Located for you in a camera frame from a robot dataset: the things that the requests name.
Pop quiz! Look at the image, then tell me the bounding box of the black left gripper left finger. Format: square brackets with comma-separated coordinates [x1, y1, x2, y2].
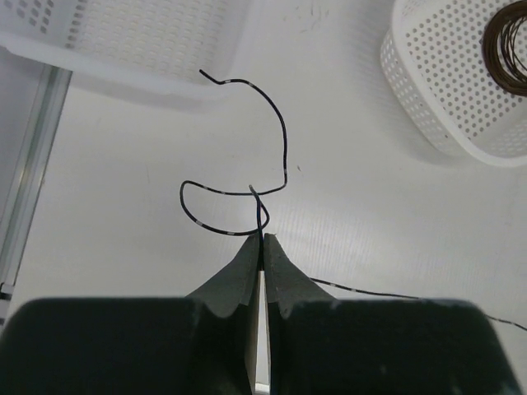
[1, 235, 260, 394]

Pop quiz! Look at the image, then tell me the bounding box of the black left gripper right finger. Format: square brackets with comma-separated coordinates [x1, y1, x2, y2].
[263, 235, 521, 394]

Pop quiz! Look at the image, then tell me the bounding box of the white basket left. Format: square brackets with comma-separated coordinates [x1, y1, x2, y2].
[1, 1, 266, 103]

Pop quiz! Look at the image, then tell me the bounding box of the white basket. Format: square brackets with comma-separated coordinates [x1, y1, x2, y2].
[380, 1, 526, 168]
[1, 1, 266, 103]

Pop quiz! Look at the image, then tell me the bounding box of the white basket middle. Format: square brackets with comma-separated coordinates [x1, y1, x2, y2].
[380, 1, 526, 168]

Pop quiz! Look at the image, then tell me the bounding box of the brown wire coil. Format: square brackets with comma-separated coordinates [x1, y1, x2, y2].
[481, 0, 527, 98]

